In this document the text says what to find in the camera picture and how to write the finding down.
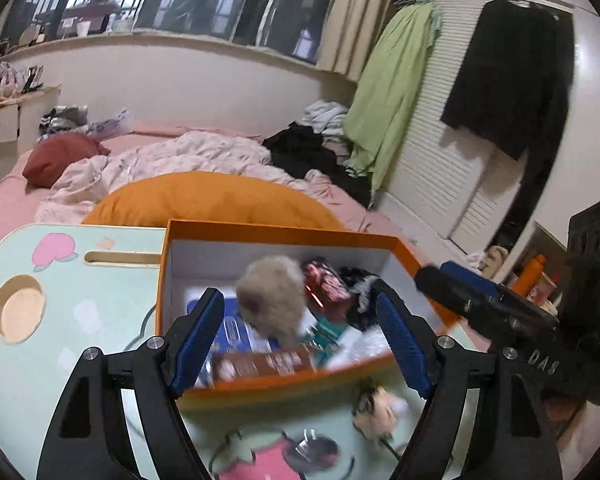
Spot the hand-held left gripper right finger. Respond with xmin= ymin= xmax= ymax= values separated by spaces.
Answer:
xmin=377 ymin=291 xmax=563 ymax=480

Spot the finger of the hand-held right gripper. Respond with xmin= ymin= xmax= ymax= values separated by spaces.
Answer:
xmin=415 ymin=266 xmax=556 ymax=333
xmin=440 ymin=261 xmax=531 ymax=306

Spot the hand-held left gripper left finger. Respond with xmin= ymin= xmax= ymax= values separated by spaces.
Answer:
xmin=36 ymin=287 xmax=226 ymax=480

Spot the small figurine toy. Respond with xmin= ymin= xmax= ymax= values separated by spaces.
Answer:
xmin=352 ymin=380 xmax=411 ymax=443

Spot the orange cardboard box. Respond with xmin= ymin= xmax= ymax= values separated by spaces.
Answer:
xmin=155 ymin=219 xmax=463 ymax=411

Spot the mint cartoon print desktop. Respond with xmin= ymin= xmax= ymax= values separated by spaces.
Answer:
xmin=0 ymin=224 xmax=481 ymax=480

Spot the beige cloth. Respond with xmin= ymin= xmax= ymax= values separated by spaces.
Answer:
xmin=480 ymin=246 xmax=511 ymax=278

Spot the blue packet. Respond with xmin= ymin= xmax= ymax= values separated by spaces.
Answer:
xmin=185 ymin=290 xmax=261 ymax=386

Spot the clear plastic wrapper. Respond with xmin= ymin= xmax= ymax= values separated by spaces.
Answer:
xmin=330 ymin=327 xmax=396 ymax=366

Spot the orange bottle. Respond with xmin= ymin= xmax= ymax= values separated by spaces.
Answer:
xmin=512 ymin=254 xmax=548 ymax=301

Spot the brown carton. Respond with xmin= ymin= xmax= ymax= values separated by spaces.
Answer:
xmin=207 ymin=347 xmax=316 ymax=386

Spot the black lace cloth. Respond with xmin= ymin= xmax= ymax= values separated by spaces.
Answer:
xmin=337 ymin=266 xmax=396 ymax=333

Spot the teal packet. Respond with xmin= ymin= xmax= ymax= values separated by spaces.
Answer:
xmin=305 ymin=322 xmax=351 ymax=366

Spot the beige fluffy pompom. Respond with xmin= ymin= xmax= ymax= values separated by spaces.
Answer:
xmin=235 ymin=255 xmax=306 ymax=346

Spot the red packet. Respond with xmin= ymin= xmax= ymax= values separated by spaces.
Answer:
xmin=300 ymin=257 xmax=351 ymax=318

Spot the orange pillow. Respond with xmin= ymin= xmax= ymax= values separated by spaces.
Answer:
xmin=80 ymin=171 xmax=348 ymax=233

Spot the white louvered wardrobe door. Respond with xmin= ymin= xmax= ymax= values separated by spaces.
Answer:
xmin=375 ymin=0 xmax=576 ymax=256

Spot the pink floral blanket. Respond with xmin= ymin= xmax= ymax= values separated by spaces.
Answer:
xmin=35 ymin=130 xmax=366 ymax=226

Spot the black hanging garment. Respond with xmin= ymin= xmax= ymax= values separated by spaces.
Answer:
xmin=440 ymin=0 xmax=578 ymax=186

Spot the green hanging garment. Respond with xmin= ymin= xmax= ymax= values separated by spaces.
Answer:
xmin=342 ymin=0 xmax=443 ymax=193

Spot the pile of black clothes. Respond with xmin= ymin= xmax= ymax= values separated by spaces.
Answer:
xmin=262 ymin=122 xmax=376 ymax=206

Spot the pile of white clothes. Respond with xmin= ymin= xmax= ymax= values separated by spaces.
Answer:
xmin=302 ymin=100 xmax=353 ymax=136

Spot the dark red pillow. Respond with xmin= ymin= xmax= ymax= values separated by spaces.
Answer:
xmin=22 ymin=132 xmax=112 ymax=188

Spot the pink bed sheet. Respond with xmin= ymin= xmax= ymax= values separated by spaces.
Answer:
xmin=0 ymin=120 xmax=431 ymax=271

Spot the grey striped cloth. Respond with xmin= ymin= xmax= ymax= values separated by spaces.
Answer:
xmin=40 ymin=105 xmax=91 ymax=136

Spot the cream curtain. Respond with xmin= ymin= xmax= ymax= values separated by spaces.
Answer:
xmin=315 ymin=0 xmax=406 ymax=81

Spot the white desk with drawer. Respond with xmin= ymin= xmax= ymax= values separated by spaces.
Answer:
xmin=0 ymin=85 xmax=63 ymax=146

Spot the barred window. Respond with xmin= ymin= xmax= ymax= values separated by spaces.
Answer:
xmin=0 ymin=0 xmax=346 ymax=66

